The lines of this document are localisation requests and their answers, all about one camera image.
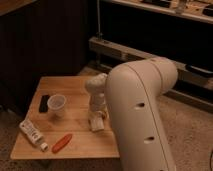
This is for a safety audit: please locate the white ceramic cup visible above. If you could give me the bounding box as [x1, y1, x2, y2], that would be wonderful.
[47, 94, 66, 117]

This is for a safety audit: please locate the wooden table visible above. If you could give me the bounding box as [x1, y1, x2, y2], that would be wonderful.
[10, 76, 119, 160]

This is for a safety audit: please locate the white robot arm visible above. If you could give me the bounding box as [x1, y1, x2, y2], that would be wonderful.
[85, 57, 178, 171]

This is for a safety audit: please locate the white tube with cap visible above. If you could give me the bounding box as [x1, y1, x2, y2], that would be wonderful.
[19, 119, 48, 151]

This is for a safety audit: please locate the black phone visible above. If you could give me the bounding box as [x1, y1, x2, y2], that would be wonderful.
[39, 95, 50, 113]

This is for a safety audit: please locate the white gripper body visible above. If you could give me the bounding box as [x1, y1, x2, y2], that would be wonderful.
[89, 100, 106, 117]

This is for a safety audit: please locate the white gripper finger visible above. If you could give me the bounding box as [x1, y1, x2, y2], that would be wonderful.
[88, 116, 96, 128]
[101, 111, 107, 120]

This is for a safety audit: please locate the white sponge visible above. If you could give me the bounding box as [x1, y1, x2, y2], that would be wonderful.
[91, 116, 104, 132]

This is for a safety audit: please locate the metal shelf rack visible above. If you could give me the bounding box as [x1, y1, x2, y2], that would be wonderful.
[89, 0, 213, 113]

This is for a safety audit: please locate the orange carrot toy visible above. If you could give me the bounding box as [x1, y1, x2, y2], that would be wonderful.
[52, 134, 72, 153]

